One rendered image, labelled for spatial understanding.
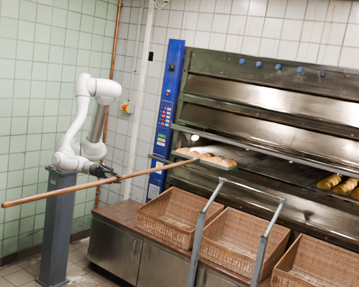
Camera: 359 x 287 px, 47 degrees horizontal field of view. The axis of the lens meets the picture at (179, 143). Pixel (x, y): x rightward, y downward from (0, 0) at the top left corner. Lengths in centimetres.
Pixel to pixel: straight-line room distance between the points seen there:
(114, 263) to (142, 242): 39
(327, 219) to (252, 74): 124
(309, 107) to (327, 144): 30
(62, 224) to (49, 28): 160
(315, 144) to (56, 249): 218
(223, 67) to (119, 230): 162
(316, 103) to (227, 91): 73
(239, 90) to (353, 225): 132
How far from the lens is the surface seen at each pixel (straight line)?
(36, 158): 383
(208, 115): 354
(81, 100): 291
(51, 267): 363
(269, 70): 331
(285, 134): 325
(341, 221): 323
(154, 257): 339
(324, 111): 314
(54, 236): 351
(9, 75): 352
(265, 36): 334
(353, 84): 312
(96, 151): 330
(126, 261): 361
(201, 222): 298
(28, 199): 219
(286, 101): 323
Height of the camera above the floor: 198
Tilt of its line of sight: 11 degrees down
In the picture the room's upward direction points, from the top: 9 degrees clockwise
